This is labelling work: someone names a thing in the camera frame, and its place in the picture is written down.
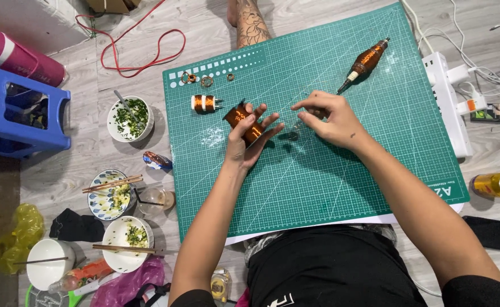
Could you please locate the person's left hand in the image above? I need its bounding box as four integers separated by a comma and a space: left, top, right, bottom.
224, 102, 286, 171

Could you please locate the person's right hand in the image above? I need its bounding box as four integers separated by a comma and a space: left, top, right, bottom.
290, 90, 368, 151

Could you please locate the large copper wire spool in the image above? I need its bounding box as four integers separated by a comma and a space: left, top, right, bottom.
223, 101, 266, 146

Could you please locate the green cutting mat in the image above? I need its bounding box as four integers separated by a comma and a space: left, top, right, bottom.
162, 2, 471, 244

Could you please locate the crumpled snack wrapper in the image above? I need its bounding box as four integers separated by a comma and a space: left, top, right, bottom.
143, 150, 173, 172

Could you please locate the clear glass cup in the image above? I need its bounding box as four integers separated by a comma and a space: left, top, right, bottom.
137, 187, 176, 216

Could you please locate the white power strip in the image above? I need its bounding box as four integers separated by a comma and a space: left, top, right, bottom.
421, 51, 473, 159

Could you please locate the white bowl with chopped greens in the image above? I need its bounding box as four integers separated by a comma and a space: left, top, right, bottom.
107, 96, 155, 143

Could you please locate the metal spoon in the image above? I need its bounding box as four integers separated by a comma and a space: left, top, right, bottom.
113, 89, 147, 129

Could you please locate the person's tattooed leg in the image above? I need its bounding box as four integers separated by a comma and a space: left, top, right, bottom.
226, 0, 273, 50

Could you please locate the pair of wooden chopsticks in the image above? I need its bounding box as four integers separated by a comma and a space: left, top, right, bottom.
92, 243, 164, 256
82, 174, 144, 194

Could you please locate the white charger plug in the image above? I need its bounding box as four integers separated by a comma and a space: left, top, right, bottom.
445, 63, 477, 85

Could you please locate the white charger with orange mark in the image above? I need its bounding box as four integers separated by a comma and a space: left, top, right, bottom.
456, 89, 488, 117

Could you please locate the blue patterned bowl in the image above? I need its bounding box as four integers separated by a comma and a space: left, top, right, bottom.
87, 169, 136, 221

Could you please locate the yellow tape measure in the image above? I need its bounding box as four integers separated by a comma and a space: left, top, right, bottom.
210, 267, 232, 304

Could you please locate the person's black clothing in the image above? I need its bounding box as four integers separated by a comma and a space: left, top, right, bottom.
246, 224, 500, 307

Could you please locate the printed cigarette pack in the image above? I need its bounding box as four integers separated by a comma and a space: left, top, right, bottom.
470, 103, 500, 124

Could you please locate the white bowl with food scraps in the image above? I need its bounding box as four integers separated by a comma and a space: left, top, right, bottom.
101, 215, 155, 274

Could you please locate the yellow drink can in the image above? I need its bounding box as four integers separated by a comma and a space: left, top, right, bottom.
470, 172, 500, 199

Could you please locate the pink plastic bag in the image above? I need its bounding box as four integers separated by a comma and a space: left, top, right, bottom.
90, 255, 166, 307

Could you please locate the crumpled black cloth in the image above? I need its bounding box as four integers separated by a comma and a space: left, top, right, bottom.
48, 208, 106, 243

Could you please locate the cardboard box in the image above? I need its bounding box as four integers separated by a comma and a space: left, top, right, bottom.
86, 0, 142, 14

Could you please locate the plastic bottle with orange label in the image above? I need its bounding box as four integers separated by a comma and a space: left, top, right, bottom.
47, 258, 115, 295

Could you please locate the empty white bowl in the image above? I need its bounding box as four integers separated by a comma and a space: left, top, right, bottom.
26, 238, 77, 292

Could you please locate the single wooden chopstick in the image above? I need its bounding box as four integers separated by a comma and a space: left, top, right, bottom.
13, 256, 70, 265

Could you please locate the pink insulated bottle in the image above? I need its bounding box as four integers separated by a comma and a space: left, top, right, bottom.
0, 26, 67, 88

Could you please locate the yellow plastic bag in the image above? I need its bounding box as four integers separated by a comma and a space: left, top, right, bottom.
0, 203, 45, 276

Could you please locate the green plastic lid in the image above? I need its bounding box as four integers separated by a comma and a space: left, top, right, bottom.
24, 283, 85, 307

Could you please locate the small white copper wire bobbin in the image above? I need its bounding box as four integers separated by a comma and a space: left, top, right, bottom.
191, 94, 224, 114

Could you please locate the brown wire-wound spindle tool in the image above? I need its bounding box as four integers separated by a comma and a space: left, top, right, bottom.
336, 37, 391, 96

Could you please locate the red cable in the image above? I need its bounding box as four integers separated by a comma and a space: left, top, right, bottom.
75, 0, 187, 79

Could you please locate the tangle of white cables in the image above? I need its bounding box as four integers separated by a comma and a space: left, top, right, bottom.
400, 0, 500, 98

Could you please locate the black bag strap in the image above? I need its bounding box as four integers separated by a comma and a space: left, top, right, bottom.
124, 282, 172, 307

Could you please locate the black cloth with white cable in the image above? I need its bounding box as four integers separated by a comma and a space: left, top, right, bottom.
462, 212, 500, 254

